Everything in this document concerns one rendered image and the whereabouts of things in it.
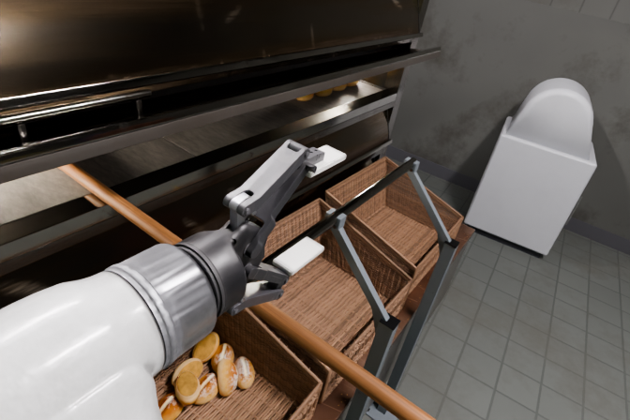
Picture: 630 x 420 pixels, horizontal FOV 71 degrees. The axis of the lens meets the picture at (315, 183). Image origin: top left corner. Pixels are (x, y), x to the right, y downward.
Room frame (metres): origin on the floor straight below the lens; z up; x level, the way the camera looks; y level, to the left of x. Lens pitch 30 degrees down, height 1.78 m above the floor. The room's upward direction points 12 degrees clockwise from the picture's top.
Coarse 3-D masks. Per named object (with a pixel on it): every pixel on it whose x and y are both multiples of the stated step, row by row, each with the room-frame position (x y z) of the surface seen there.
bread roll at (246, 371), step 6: (240, 360) 0.86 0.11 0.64; (246, 360) 0.87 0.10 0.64; (240, 366) 0.84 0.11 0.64; (246, 366) 0.85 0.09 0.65; (252, 366) 0.86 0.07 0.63; (240, 372) 0.83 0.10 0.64; (246, 372) 0.83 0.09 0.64; (252, 372) 0.84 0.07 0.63; (240, 378) 0.81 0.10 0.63; (246, 378) 0.82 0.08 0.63; (252, 378) 0.83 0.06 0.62; (240, 384) 0.80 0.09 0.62; (246, 384) 0.81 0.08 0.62
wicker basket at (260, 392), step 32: (224, 320) 0.95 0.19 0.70; (256, 320) 0.89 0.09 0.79; (256, 352) 0.88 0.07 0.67; (288, 352) 0.83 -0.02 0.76; (160, 384) 0.77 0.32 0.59; (256, 384) 0.83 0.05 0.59; (288, 384) 0.82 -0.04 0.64; (320, 384) 0.77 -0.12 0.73; (192, 416) 0.70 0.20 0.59; (224, 416) 0.72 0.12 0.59; (256, 416) 0.74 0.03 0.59; (288, 416) 0.76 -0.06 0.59
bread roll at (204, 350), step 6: (210, 336) 0.91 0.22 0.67; (216, 336) 0.91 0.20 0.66; (198, 342) 0.89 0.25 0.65; (204, 342) 0.89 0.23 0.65; (210, 342) 0.89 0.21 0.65; (216, 342) 0.90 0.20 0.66; (198, 348) 0.88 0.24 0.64; (204, 348) 0.88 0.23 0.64; (210, 348) 0.88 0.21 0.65; (216, 348) 0.89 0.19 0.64; (192, 354) 0.86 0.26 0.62; (198, 354) 0.86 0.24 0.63; (204, 354) 0.87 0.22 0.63; (210, 354) 0.87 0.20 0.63; (204, 360) 0.86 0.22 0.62
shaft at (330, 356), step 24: (72, 168) 0.84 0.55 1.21; (96, 192) 0.79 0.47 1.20; (144, 216) 0.73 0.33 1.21; (168, 240) 0.67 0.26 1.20; (264, 312) 0.54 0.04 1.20; (288, 336) 0.51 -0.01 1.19; (312, 336) 0.51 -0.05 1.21; (336, 360) 0.47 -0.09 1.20; (360, 384) 0.44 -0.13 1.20; (384, 384) 0.45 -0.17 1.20; (384, 408) 0.42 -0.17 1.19; (408, 408) 0.41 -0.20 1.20
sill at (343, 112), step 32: (384, 96) 1.98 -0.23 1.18; (288, 128) 1.39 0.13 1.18; (320, 128) 1.51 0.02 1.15; (192, 160) 1.04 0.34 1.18; (224, 160) 1.09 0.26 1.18; (128, 192) 0.84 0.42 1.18; (160, 192) 0.90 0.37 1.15; (32, 224) 0.66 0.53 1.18; (64, 224) 0.69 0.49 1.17; (0, 256) 0.59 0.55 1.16
